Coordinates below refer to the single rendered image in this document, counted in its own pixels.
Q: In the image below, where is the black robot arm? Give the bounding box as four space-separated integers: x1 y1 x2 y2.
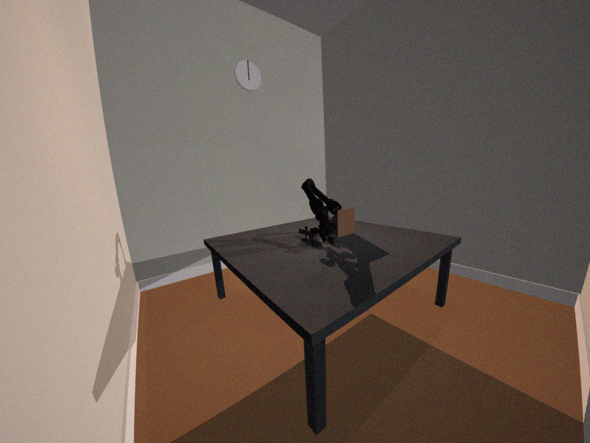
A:
301 178 342 232

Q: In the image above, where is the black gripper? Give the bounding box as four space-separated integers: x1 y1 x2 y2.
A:
310 218 338 242

